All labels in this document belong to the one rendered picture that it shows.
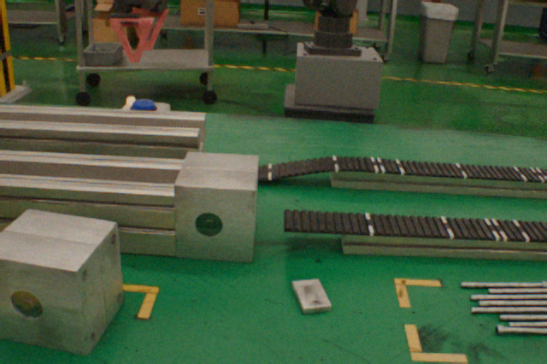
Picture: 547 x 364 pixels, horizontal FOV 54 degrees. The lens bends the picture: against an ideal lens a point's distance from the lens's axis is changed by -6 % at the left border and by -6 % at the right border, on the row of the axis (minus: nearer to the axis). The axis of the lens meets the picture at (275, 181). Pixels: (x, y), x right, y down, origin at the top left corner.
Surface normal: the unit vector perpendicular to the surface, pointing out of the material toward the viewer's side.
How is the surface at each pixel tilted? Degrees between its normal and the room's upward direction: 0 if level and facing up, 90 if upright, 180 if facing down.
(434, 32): 94
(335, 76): 90
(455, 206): 0
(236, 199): 90
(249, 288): 0
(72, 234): 0
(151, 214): 90
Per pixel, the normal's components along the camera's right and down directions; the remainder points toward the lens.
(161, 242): -0.01, 0.42
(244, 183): 0.05, -0.91
